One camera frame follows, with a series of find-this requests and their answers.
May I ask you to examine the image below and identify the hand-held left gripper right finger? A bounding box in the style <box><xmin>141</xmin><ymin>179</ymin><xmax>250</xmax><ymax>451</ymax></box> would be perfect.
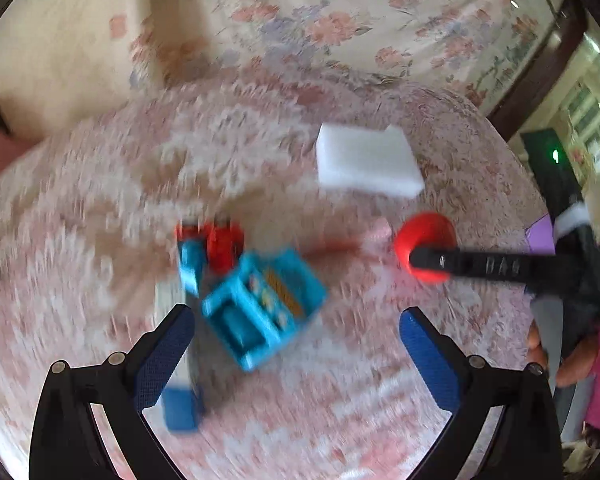
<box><xmin>399</xmin><ymin>306</ymin><xmax>566</xmax><ymax>480</ymax></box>

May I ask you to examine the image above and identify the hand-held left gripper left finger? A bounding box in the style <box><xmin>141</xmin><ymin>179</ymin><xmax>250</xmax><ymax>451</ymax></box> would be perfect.
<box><xmin>28</xmin><ymin>303</ymin><xmax>196</xmax><ymax>480</ymax></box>

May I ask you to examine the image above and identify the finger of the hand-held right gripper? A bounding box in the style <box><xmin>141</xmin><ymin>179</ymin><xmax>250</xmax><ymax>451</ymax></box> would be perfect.
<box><xmin>409</xmin><ymin>244</ymin><xmax>556</xmax><ymax>283</ymax></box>

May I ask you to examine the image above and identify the red round toy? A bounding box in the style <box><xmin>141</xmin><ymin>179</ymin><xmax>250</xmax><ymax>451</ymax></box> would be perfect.
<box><xmin>393</xmin><ymin>212</ymin><xmax>458</xmax><ymax>286</ymax></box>

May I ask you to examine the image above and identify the person's right hand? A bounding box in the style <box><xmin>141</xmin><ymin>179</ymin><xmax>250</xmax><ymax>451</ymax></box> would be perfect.
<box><xmin>526</xmin><ymin>320</ymin><xmax>600</xmax><ymax>388</ymax></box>

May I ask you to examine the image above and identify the purple sheet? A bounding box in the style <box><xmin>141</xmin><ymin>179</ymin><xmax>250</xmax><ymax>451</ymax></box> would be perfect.
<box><xmin>526</xmin><ymin>214</ymin><xmax>557</xmax><ymax>256</ymax></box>

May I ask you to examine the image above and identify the white and blue toy stick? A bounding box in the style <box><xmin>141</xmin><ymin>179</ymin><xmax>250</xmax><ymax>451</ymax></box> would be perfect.
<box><xmin>155</xmin><ymin>280</ymin><xmax>205</xmax><ymax>433</ymax></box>

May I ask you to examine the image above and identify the small blue toy piece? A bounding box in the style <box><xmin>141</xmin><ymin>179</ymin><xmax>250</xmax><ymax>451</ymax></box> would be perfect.
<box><xmin>177</xmin><ymin>240</ymin><xmax>207</xmax><ymax>297</ymax></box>

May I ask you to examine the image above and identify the red toy car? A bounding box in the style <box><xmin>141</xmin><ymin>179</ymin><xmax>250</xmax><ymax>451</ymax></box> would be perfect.
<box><xmin>174</xmin><ymin>219</ymin><xmax>245</xmax><ymax>276</ymax></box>

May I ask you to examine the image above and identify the white foam sponge block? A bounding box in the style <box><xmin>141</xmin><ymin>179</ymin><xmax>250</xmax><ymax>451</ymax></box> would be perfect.
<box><xmin>316</xmin><ymin>123</ymin><xmax>426</xmax><ymax>196</ymax></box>

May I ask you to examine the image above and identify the floral bed sheet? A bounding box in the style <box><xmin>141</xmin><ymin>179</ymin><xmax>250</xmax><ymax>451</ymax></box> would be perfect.
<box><xmin>0</xmin><ymin>0</ymin><xmax>571</xmax><ymax>141</ymax></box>

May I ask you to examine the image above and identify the dark wooden bed frame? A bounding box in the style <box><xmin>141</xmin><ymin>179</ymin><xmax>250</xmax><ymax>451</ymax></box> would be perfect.
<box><xmin>485</xmin><ymin>0</ymin><xmax>590</xmax><ymax>138</ymax></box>

